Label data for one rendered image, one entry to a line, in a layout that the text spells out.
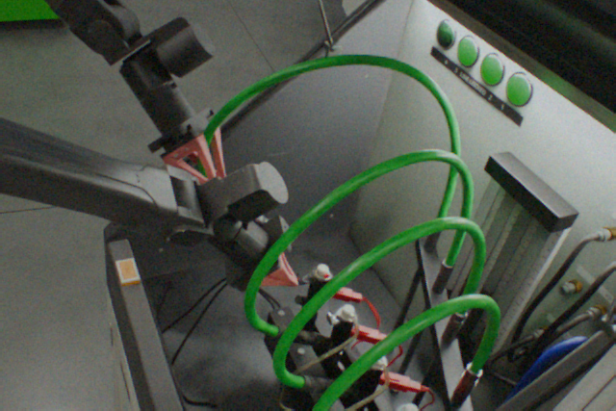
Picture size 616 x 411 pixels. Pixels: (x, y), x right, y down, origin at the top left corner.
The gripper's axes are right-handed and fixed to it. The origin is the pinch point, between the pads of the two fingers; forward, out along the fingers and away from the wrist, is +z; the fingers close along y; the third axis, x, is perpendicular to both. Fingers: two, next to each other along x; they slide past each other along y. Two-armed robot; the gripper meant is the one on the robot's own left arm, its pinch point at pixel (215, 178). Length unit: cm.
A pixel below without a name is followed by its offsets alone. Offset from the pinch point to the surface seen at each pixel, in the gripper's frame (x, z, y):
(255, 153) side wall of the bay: 5.0, 2.7, 25.0
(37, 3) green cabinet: 186, -115, 244
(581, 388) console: -36, 29, -26
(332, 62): -23.6, -5.7, 0.4
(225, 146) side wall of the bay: 7.0, -1.5, 20.5
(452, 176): -27.6, 18.1, 10.5
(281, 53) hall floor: 91, -13, 310
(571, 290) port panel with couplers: -36, 36, 1
